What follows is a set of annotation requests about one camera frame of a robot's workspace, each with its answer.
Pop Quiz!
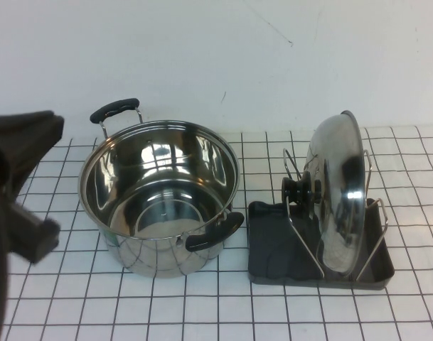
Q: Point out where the black tray wire lid rack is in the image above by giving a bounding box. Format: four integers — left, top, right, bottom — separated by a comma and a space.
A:
247, 148, 395, 292

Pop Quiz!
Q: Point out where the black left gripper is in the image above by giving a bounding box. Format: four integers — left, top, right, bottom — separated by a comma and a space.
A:
0, 110, 65, 200

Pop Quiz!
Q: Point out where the steel pot lid black knob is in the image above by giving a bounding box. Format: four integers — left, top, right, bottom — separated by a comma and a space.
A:
280, 109, 365, 276

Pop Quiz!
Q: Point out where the stainless steel cooking pot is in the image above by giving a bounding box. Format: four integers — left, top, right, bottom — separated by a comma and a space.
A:
79, 98, 245, 278

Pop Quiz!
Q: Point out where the white black checked tablecloth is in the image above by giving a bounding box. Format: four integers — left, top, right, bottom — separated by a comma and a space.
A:
0, 122, 433, 341

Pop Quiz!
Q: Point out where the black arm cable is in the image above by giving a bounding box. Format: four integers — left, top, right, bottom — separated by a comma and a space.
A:
0, 177, 12, 340

